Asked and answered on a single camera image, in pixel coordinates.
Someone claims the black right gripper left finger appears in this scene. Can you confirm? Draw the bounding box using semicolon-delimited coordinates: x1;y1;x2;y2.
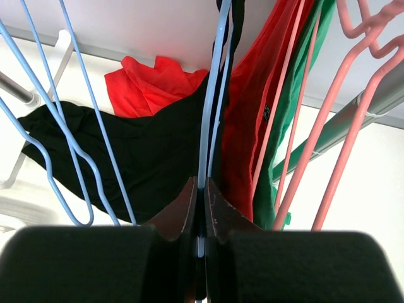
1;178;198;302

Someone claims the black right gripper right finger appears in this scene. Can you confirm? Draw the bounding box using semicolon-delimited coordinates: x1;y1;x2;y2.
205;179;403;302

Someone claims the light blue wire hanger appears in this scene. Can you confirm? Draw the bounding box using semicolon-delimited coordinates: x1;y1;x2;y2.
1;1;100;227

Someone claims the black tank top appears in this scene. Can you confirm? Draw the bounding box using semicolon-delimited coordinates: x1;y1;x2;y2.
17;0;246;225

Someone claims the red tank top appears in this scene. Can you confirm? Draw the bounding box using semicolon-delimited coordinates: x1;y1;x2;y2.
220;1;317;220

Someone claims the green tank top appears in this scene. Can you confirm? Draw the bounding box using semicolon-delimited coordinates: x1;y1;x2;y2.
252;1;336;230

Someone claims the red garment on table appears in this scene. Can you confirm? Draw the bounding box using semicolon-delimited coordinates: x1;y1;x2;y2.
105;56;208;118

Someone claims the white clothes rack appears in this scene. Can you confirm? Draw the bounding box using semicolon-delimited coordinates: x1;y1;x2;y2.
0;28;404;190

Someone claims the pink wire hanger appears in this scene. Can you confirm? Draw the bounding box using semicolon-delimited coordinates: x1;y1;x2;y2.
272;1;403;231

